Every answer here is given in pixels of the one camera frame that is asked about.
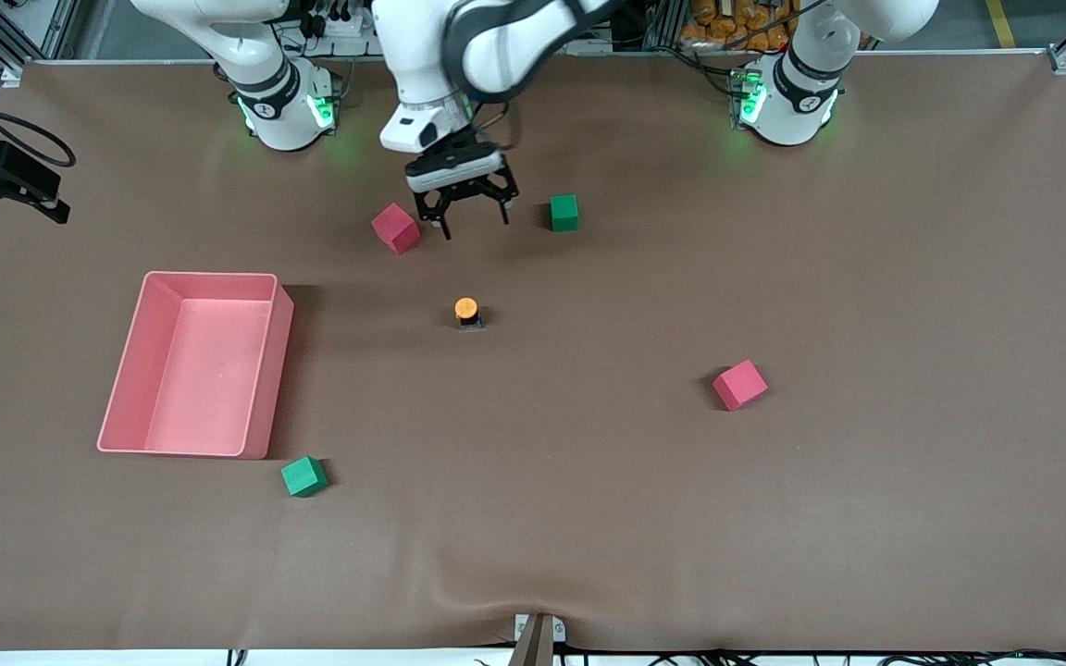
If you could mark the pink foam cube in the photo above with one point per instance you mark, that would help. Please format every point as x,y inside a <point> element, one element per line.
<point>394,228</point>
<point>740,386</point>

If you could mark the green foam cube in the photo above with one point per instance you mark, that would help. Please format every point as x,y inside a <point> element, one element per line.
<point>564,213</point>
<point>303,476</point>

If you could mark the brown table cover sheet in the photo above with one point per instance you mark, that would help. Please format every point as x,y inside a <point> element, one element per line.
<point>533,481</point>

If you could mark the aluminium frame post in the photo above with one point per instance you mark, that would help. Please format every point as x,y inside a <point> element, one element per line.
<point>664,28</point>

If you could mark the yellow mushroom push button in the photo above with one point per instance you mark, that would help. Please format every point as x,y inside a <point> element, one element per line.
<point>466,308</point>

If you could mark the bag of orange objects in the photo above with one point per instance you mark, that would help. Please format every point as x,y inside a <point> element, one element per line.
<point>718,32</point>

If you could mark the grey mounting bar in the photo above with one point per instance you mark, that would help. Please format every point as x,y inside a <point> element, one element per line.
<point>533,647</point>

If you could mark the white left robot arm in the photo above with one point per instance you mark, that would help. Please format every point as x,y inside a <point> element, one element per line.
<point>408,46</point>

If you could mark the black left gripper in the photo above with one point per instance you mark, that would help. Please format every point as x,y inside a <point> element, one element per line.
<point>461,182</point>

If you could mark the pink plastic tray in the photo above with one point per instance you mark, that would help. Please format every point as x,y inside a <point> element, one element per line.
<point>204,388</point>

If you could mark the white power strip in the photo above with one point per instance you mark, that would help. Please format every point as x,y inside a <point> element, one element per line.
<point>339,26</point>

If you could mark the silver clamp plate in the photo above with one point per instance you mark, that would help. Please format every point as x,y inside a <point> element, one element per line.
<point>559,631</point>

